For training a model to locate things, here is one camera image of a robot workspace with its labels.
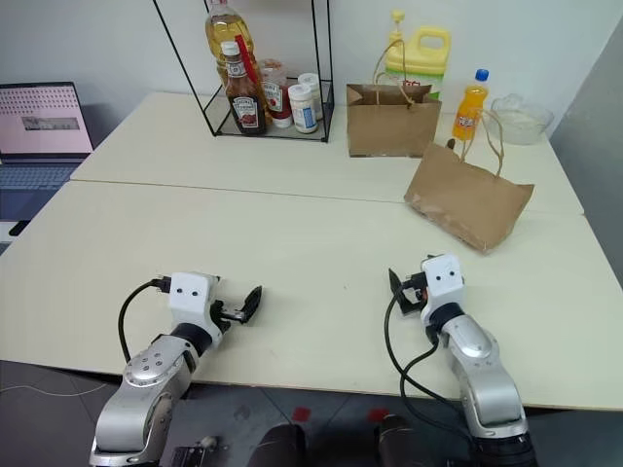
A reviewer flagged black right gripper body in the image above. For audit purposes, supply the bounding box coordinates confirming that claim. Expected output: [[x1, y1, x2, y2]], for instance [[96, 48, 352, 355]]
[[399, 270, 430, 307]]

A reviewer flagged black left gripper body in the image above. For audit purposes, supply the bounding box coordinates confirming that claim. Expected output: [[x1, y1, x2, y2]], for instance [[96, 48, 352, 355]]
[[209, 299, 246, 327]]

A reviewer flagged crumpled brown paper bag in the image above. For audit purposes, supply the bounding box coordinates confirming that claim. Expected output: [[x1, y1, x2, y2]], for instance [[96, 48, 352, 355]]
[[403, 108, 535, 254]]

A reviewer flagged upright brown paper bag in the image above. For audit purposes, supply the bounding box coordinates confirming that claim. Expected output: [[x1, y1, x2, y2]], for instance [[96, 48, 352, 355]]
[[346, 40, 444, 159]]

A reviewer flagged dark rounded shape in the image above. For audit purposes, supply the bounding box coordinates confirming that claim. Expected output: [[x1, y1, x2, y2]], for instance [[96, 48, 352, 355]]
[[373, 413, 421, 467], [256, 423, 309, 467]]

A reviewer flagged orange soda bottle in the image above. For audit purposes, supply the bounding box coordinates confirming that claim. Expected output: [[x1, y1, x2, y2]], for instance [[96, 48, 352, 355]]
[[452, 68, 491, 143]]

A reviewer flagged dark tall ketchup bottle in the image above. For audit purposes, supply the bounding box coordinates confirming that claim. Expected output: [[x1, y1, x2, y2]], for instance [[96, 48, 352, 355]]
[[221, 40, 269, 137]]

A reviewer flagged white jar with blue label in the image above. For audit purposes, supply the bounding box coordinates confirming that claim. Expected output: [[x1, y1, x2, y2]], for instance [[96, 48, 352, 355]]
[[287, 83, 320, 134]]

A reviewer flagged red squat ketchup bottle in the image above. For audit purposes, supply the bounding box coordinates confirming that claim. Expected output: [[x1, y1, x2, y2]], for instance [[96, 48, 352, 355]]
[[257, 58, 294, 129]]

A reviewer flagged clear glass bowl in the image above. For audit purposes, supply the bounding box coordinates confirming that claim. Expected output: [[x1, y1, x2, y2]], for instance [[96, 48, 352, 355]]
[[490, 92, 556, 146]]

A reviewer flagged plain white jar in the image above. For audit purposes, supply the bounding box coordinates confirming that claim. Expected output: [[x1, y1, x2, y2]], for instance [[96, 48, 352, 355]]
[[297, 72, 323, 119]]

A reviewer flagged yellow detergent jug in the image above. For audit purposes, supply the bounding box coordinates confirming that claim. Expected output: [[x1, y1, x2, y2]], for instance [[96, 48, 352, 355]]
[[384, 9, 452, 102]]

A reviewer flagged open grey laptop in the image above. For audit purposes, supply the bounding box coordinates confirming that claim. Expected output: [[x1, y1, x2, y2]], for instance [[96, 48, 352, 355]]
[[0, 81, 96, 197]]

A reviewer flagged yellow cooking oil bottle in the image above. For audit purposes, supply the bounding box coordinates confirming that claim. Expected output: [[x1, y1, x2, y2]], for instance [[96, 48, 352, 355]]
[[203, 0, 258, 90]]

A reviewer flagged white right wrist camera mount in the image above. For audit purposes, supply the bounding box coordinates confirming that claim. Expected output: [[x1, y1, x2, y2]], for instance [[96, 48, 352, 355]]
[[419, 253, 466, 328]]

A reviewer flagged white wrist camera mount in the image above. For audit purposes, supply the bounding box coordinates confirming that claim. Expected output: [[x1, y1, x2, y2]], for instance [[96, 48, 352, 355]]
[[419, 253, 466, 328], [167, 271, 223, 342]]

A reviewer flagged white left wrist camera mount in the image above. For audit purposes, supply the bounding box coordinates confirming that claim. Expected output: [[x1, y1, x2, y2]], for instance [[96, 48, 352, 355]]
[[167, 271, 223, 342]]

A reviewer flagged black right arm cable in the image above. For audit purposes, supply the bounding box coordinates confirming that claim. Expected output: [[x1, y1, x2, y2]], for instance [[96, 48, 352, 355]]
[[384, 289, 469, 406]]

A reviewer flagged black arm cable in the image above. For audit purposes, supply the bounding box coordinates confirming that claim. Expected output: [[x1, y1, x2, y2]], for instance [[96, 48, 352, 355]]
[[384, 289, 469, 406], [118, 275, 172, 364]]

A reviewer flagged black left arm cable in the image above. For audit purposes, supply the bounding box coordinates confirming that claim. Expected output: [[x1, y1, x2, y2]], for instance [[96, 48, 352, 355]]
[[118, 275, 172, 364]]

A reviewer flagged black wire frame rack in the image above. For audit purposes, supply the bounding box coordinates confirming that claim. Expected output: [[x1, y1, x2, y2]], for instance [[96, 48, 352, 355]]
[[152, 0, 337, 146]]

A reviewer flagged thin white floor cable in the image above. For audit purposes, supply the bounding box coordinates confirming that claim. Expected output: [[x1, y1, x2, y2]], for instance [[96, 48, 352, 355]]
[[0, 381, 107, 396]]

